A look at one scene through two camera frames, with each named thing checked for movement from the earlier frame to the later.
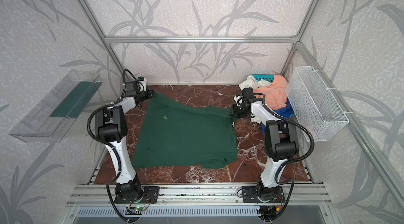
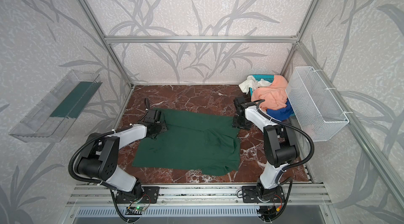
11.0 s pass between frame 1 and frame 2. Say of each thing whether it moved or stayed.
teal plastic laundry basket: stayed
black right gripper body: moved
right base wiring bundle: stayed
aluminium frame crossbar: stayed
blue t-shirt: stayed
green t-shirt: moved
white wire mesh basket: stayed
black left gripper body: moved
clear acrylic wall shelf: stayed
